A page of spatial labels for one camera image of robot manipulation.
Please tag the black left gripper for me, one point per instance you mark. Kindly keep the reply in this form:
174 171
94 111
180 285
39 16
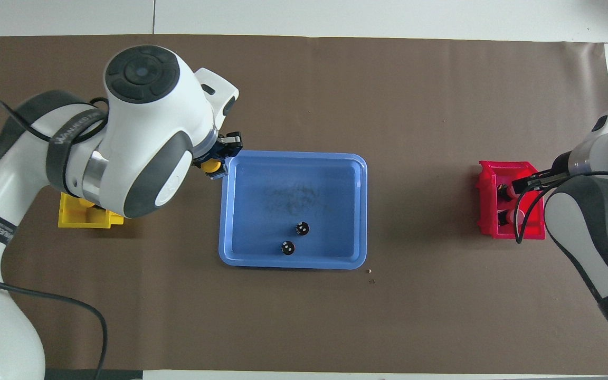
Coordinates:
214 150

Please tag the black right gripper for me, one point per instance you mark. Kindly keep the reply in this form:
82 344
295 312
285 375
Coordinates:
553 178

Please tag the yellow push button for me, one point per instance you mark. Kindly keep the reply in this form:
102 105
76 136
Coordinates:
210 165

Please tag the red push button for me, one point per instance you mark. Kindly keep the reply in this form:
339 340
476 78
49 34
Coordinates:
505 217
504 192

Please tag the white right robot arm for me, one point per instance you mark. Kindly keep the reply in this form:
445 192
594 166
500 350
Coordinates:
583 221

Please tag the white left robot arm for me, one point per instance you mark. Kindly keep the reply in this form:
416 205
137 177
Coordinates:
145 121

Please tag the red plastic storage bin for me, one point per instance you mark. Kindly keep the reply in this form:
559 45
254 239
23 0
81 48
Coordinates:
486 211

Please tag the blue plastic tray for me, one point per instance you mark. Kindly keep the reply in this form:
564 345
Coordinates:
262 243

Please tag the small black button part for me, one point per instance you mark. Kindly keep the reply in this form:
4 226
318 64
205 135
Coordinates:
288 247
302 228

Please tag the yellow plastic storage bin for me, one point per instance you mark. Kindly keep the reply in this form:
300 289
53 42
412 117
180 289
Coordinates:
74 216

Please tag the brown paper table mat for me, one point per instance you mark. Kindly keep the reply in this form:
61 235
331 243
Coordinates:
388 79

